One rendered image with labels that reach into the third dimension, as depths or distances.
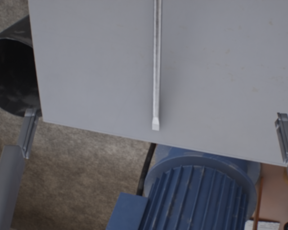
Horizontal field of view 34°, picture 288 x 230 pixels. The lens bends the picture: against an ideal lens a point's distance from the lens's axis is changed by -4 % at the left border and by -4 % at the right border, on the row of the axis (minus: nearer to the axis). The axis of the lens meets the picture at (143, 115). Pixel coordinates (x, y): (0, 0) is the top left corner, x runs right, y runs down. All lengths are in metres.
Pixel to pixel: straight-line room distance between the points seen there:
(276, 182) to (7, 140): 1.45
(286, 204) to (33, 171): 1.45
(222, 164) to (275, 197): 0.26
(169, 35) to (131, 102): 0.04
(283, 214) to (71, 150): 1.18
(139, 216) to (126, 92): 0.73
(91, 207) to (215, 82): 2.21
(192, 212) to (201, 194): 0.06
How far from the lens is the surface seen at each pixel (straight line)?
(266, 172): 1.13
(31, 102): 1.78
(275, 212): 1.24
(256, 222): 1.05
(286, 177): 1.13
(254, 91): 0.21
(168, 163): 1.00
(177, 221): 0.88
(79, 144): 2.11
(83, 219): 2.50
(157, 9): 0.19
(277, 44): 0.20
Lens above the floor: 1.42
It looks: 49 degrees down
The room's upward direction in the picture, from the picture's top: 157 degrees counter-clockwise
